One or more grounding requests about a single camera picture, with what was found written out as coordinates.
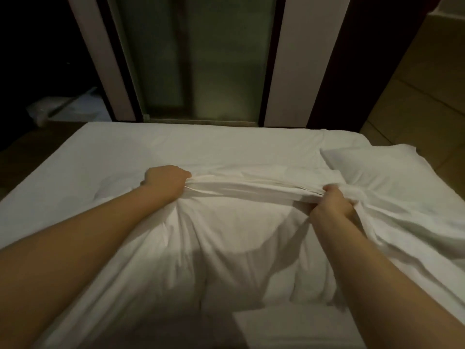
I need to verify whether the person's right hand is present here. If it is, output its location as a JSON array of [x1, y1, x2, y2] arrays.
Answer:
[[301, 183, 357, 222]]

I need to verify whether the person's left hand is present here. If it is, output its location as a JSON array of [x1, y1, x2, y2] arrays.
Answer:
[[140, 165, 193, 204]]

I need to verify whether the white bed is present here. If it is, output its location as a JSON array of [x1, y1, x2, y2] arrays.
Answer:
[[0, 121, 465, 349]]

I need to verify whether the white pillow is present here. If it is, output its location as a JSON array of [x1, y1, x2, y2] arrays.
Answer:
[[320, 143, 465, 215]]

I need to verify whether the white duvet cover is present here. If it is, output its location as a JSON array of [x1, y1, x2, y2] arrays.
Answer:
[[36, 165, 465, 349]]

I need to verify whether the person's right forearm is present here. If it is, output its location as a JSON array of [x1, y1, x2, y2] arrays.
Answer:
[[311, 210, 465, 349]]

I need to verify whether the person's left forearm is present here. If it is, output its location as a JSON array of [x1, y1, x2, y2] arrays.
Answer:
[[0, 187, 171, 349]]

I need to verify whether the white floor cloth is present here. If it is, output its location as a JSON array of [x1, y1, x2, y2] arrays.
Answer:
[[28, 87, 111, 128]]

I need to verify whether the tan padded headboard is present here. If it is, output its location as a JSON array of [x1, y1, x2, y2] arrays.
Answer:
[[359, 14, 465, 197]]

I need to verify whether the dark wooden wall panel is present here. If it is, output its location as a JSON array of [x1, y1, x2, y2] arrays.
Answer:
[[307, 0, 437, 134]]

